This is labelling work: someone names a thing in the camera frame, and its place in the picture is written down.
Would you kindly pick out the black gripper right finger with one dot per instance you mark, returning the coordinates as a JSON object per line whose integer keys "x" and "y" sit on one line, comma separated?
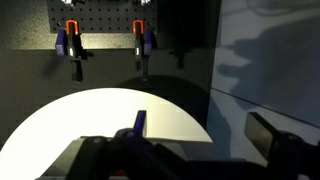
{"x": 260, "y": 133}

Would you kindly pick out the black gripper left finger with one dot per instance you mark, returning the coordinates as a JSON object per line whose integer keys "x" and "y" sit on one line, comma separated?
{"x": 141, "y": 121}

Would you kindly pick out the orange blue black bar clamp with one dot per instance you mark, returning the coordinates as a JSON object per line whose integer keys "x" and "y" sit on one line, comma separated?
{"x": 144, "y": 46}
{"x": 74, "y": 46}

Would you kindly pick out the grey toy oven stove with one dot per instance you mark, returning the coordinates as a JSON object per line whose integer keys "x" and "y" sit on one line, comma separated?
{"x": 71, "y": 156}

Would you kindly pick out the black pegboard panel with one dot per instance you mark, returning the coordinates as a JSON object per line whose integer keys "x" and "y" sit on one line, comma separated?
{"x": 100, "y": 16}

